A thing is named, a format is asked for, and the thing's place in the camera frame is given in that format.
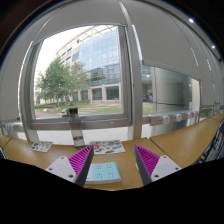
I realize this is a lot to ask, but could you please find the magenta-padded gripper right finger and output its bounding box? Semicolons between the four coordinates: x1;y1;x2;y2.
133;144;183;186

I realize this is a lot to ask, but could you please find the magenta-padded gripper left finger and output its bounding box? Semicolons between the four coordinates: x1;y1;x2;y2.
44;144;95;188

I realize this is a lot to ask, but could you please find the small colourful sticker sheet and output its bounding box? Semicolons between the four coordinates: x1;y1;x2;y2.
29;140;54;153

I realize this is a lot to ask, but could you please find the clear bottle with black cap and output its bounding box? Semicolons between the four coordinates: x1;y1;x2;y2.
68;107;86;149

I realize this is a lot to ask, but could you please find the white and teal power strip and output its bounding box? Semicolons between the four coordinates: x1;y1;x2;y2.
84;161;123;185

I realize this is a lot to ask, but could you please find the large colourful sticker sheet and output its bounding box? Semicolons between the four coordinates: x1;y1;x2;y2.
89;139;126;155

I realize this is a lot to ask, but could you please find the green tree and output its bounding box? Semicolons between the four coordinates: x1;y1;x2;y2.
36;58;89;108

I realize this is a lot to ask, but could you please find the glass office building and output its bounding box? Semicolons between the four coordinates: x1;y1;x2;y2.
33;25;154;105

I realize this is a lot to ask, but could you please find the long wall socket rail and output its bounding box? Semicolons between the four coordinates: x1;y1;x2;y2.
149;110;200;127

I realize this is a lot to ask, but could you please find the grey window frame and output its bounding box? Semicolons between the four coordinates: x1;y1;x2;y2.
19;23;144;141

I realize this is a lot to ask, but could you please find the short wall socket rail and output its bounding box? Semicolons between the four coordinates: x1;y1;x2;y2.
0;121;25;138

